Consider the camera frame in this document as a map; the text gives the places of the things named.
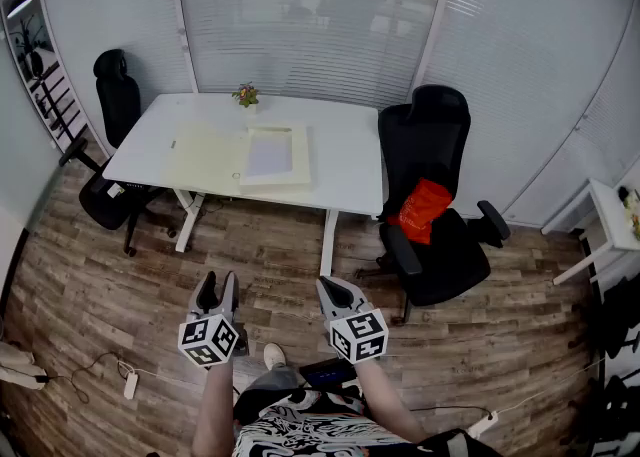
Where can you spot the person's patterned black shirt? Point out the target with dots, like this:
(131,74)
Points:
(310,430)

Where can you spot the cream folder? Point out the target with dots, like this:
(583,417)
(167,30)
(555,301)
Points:
(205,157)

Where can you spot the person's left forearm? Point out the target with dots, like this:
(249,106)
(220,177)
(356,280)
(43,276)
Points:
(215,410)

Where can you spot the white power strip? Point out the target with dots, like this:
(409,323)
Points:
(131,385)
(482,424)

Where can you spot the white paper sheet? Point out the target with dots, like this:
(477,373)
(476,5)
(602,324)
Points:
(270,155)

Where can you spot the white side table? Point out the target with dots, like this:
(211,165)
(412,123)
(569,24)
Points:
(612,215)

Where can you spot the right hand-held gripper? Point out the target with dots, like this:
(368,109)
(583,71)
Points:
(360,335)

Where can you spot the black chair parts pile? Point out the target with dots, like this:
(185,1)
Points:
(617,325)

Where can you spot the black office chair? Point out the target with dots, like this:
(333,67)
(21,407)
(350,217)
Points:
(435,145)
(117,100)

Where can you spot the black waist device box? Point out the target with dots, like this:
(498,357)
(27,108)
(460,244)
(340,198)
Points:
(327,372)

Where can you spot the white desk leg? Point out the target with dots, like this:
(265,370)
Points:
(329,240)
(186,220)

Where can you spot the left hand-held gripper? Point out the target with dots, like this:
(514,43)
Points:
(207,340)

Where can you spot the person's white shoe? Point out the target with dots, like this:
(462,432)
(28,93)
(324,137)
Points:
(274,356)

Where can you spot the person's grey trouser leg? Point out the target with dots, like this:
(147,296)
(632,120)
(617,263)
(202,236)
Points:
(272,380)

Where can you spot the red plastic bag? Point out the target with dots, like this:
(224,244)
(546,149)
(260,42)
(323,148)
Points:
(420,210)

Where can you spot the small potted flower plant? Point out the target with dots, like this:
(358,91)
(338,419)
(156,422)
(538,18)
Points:
(246,95)

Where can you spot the black shelf rack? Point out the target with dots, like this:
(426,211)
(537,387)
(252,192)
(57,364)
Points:
(57,105)

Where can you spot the person's right forearm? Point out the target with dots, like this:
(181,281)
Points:
(385,400)

